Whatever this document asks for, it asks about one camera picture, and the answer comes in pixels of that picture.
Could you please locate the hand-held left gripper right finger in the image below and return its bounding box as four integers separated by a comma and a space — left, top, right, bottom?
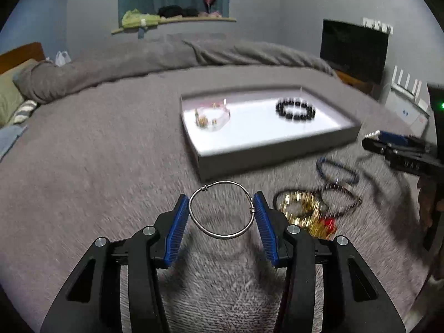
253, 191, 406, 333

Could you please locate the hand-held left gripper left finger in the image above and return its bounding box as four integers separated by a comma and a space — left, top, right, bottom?
40, 194, 191, 333

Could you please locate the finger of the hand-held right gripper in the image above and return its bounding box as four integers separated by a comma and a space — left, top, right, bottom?
367, 130, 434, 151
362, 138, 444, 175

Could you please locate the silver wire bangle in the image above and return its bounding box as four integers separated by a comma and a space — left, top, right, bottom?
188, 180, 256, 239

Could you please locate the grey shallow tray box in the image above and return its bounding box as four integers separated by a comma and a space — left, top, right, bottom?
180, 85, 362, 182

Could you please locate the person's right hand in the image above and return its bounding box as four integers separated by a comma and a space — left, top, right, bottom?
418, 185, 435, 232

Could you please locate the white router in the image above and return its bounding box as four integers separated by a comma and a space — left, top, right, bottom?
382, 65, 431, 137

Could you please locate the wooden television stand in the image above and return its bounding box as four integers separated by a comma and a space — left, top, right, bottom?
334, 70, 376, 95

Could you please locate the grey bed cover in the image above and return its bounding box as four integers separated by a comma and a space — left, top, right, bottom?
0, 66, 438, 333

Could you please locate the black television screen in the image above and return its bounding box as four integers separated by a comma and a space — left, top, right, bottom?
319, 19, 389, 84

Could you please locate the grey duvet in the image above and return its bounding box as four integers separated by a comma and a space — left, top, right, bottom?
13, 37, 338, 105

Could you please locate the light blue cloth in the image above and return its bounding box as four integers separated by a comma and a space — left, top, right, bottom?
0, 124, 29, 163

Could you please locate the striped pillow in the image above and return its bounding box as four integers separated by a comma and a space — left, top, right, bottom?
7, 99, 38, 126

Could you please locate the window sill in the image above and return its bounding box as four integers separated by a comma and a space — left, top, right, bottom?
111, 16, 237, 36

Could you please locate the green cloth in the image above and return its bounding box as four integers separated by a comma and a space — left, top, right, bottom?
122, 9, 161, 29

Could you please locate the green pillow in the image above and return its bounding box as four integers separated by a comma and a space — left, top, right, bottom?
0, 59, 39, 127

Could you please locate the black cloth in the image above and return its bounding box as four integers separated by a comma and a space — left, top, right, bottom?
157, 5, 200, 18

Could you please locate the wooden headboard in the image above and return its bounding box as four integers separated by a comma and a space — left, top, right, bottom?
0, 42, 46, 74

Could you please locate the black cord gold bead bracelet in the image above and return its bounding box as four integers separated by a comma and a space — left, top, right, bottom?
273, 189, 295, 216

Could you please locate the gold link bracelet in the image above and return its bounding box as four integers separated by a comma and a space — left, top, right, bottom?
282, 191, 329, 225

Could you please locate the red and gold charm bracelet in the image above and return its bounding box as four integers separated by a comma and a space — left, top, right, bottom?
308, 215, 338, 241

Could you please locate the thin dark bead bracelet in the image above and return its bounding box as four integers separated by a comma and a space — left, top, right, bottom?
321, 182, 362, 216

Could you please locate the blue bead bracelet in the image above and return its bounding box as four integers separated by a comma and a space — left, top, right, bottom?
316, 159, 360, 185

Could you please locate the pink bracelet with gold charms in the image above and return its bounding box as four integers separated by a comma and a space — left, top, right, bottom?
193, 99, 231, 130

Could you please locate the white wall socket strip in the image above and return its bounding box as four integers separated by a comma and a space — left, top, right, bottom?
362, 16, 395, 35

